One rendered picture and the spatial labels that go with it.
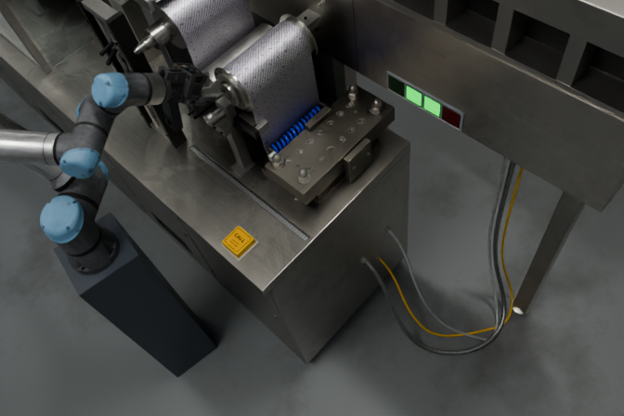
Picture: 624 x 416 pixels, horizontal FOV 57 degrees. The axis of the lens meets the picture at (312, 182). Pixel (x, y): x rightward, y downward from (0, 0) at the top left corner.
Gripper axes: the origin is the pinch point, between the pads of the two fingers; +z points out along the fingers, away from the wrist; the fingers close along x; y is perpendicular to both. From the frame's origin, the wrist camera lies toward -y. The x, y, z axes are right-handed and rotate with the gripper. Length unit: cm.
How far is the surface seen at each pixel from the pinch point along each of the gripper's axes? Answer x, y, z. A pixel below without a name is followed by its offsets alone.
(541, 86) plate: -70, 36, 18
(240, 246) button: -19.9, -38.8, 5.9
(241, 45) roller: 10.4, 9.7, 15.4
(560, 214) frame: -81, -2, 70
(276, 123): -8.2, -5.8, 18.5
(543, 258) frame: -82, -24, 88
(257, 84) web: -7.8, 6.4, 5.5
